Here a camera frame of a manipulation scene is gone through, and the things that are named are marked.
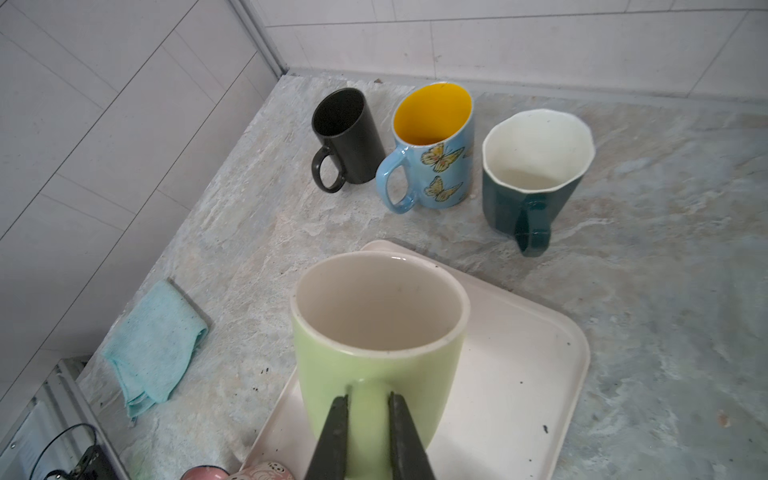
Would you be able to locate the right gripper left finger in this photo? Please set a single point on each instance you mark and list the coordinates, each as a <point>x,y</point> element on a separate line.
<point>329,459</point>

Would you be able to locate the teal folded cloth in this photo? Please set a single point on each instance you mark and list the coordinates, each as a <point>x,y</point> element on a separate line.
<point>151,348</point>

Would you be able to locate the dark green mug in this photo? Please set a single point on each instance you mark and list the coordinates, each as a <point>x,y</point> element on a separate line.
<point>532,164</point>

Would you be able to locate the iridescent blue butterfly mug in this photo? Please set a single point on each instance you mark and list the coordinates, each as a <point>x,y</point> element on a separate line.
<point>432,162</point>

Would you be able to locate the pink glass mug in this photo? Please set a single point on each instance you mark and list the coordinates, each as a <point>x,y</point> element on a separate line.
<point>266,470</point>

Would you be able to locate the light green mug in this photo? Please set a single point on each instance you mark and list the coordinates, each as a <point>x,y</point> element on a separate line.
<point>370,323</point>

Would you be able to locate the left circuit board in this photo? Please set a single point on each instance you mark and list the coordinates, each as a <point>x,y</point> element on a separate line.
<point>92,465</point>

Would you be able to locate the black mug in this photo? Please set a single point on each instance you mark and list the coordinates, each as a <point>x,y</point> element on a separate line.
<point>345,127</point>

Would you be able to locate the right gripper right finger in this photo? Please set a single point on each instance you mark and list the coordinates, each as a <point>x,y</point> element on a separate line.
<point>408,457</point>

